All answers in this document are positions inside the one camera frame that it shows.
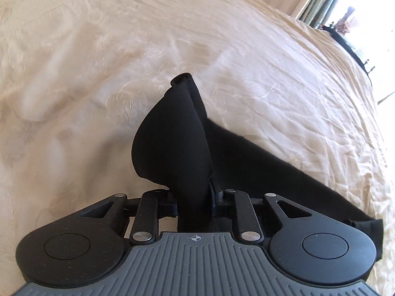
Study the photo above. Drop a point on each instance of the green patterned curtain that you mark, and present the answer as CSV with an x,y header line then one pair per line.
x,y
317,12

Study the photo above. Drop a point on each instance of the black pants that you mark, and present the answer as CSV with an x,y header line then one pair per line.
x,y
178,146

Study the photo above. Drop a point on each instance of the cream embroidered bedspread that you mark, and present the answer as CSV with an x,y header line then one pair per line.
x,y
79,76

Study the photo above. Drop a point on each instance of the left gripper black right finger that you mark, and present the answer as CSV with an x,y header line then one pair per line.
x,y
274,241

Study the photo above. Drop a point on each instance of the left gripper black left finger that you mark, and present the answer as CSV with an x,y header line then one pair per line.
x,y
87,245

